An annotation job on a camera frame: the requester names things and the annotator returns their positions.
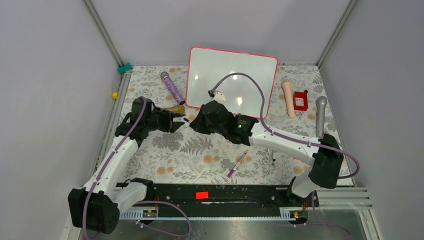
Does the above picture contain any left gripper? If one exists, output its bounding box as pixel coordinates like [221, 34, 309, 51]
[145, 107, 185, 133]

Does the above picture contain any pink framed whiteboard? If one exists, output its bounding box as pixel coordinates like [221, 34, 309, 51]
[185, 46, 278, 118]

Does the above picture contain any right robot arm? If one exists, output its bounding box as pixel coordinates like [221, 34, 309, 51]
[189, 100, 344, 206]

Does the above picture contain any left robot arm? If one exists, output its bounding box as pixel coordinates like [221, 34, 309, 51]
[67, 97, 185, 234]

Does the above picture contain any gold microphone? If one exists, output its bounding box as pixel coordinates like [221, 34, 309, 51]
[165, 105, 185, 114]

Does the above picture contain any magenta capped marker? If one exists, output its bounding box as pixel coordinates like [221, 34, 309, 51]
[227, 152, 247, 178]

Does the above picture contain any red tape label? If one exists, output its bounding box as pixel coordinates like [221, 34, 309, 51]
[195, 191, 209, 200]

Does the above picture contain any teal corner clip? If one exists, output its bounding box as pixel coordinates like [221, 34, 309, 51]
[117, 62, 133, 74]

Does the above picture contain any green capped marker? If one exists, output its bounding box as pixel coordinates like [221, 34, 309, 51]
[267, 148, 275, 166]

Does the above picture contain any peach pink microphone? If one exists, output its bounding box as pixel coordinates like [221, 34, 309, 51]
[281, 78, 295, 119]

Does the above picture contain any floral patterned mat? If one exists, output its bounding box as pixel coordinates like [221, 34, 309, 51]
[119, 65, 326, 185]

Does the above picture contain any small red box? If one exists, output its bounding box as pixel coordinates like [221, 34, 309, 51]
[293, 90, 309, 111]

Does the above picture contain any silver grey microphone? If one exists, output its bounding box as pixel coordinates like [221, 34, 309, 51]
[315, 96, 328, 138]

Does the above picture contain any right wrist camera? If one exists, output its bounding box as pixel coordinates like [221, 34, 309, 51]
[207, 90, 226, 104]

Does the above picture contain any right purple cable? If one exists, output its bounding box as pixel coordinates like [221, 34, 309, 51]
[206, 72, 361, 181]

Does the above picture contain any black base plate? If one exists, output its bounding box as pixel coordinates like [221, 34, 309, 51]
[145, 183, 320, 217]

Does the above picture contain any white cable duct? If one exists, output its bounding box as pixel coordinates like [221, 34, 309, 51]
[119, 208, 298, 221]

